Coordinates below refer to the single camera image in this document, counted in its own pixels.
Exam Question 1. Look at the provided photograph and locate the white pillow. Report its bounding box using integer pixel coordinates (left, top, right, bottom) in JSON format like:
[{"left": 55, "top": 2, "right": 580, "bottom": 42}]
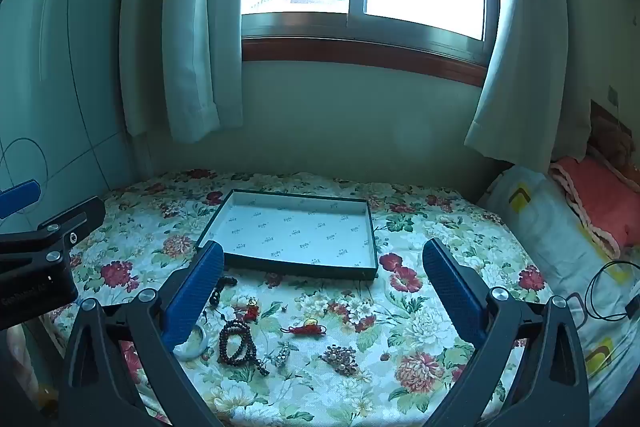
[{"left": 120, "top": 0, "right": 251, "bottom": 145}]

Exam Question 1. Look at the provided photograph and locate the shallow green-edged white box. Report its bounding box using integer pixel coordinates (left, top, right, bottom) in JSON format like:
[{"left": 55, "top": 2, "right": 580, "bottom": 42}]
[{"left": 196, "top": 188, "right": 379, "bottom": 281}]

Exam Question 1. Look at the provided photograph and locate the red knot gold charm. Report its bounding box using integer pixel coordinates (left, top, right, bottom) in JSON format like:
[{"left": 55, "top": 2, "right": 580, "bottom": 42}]
[{"left": 280, "top": 318, "right": 328, "bottom": 338}]

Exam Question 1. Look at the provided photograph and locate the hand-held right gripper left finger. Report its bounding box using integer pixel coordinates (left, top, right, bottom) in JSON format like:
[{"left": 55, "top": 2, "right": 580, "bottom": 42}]
[{"left": 59, "top": 239, "right": 226, "bottom": 427}]

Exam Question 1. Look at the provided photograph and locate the white plastic bag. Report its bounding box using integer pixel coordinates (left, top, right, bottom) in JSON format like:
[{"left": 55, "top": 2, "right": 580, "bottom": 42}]
[{"left": 477, "top": 164, "right": 640, "bottom": 413}]

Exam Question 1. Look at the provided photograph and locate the pale wardrobe with circle lines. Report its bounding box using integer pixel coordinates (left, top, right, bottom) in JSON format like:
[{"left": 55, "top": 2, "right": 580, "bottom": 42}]
[{"left": 0, "top": 0, "right": 136, "bottom": 258}]

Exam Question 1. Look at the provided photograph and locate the floral bed sheet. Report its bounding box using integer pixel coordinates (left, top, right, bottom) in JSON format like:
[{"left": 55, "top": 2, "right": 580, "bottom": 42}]
[{"left": 42, "top": 169, "right": 591, "bottom": 427}]

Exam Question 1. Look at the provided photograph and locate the dark red bead necklace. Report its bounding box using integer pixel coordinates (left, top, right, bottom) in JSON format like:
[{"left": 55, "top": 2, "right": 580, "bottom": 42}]
[{"left": 216, "top": 319, "right": 271, "bottom": 378}]

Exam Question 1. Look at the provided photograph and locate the pearl crystal flower brooch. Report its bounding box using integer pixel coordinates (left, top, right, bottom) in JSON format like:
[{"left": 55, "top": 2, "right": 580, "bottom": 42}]
[{"left": 320, "top": 344, "right": 358, "bottom": 377}]

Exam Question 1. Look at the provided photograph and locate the pink blanket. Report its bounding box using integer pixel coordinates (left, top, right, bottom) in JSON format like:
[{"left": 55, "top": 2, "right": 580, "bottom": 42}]
[{"left": 549, "top": 156, "right": 640, "bottom": 258}]

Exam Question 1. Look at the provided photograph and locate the black bead bracelet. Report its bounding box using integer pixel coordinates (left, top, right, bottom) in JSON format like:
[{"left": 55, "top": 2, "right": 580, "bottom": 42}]
[{"left": 209, "top": 274, "right": 238, "bottom": 310}]

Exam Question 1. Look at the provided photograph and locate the brown wooden headboard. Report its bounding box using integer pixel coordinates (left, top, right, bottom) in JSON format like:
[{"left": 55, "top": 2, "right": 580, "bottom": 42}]
[{"left": 590, "top": 99, "right": 633, "bottom": 168}]

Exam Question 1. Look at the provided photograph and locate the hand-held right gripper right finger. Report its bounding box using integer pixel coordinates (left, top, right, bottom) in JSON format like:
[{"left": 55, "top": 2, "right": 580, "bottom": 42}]
[{"left": 422, "top": 237, "right": 591, "bottom": 427}]

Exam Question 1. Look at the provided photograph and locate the pale curtain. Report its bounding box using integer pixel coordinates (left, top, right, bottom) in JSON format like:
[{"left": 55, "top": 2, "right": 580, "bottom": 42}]
[{"left": 464, "top": 0, "right": 596, "bottom": 170}]

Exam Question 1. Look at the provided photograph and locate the pale jade bangle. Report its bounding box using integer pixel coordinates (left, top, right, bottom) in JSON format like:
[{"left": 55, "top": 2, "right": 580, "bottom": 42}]
[{"left": 172, "top": 324, "right": 208, "bottom": 362}]

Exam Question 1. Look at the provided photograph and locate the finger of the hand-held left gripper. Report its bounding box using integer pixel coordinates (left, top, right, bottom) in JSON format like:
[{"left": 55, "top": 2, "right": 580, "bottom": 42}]
[
  {"left": 0, "top": 179, "right": 42, "bottom": 220},
  {"left": 37, "top": 196, "right": 107, "bottom": 258}
]

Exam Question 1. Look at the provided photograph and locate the wooden window sill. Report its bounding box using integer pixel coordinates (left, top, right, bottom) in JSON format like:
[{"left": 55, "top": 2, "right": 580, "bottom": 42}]
[{"left": 241, "top": 37, "right": 488, "bottom": 88}]

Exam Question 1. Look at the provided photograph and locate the black cable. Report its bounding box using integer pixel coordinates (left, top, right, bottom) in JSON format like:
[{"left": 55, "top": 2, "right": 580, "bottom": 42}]
[{"left": 585, "top": 259, "right": 640, "bottom": 323}]

